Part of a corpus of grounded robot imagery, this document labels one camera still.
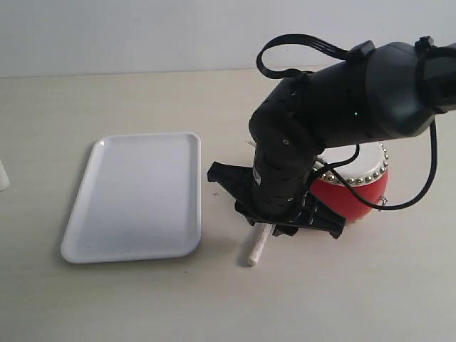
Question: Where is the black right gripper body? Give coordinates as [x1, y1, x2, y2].
[233, 185, 321, 238]

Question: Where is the wooden drumstick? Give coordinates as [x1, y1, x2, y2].
[0, 161, 10, 192]
[247, 223, 275, 266]

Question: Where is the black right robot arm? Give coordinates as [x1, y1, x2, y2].
[207, 33, 455, 238]

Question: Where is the small red drum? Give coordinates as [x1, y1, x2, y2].
[311, 142, 388, 223]

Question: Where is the white rectangular plastic tray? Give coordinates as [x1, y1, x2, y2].
[61, 132, 202, 264]

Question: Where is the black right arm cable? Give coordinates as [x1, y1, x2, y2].
[256, 33, 439, 211]

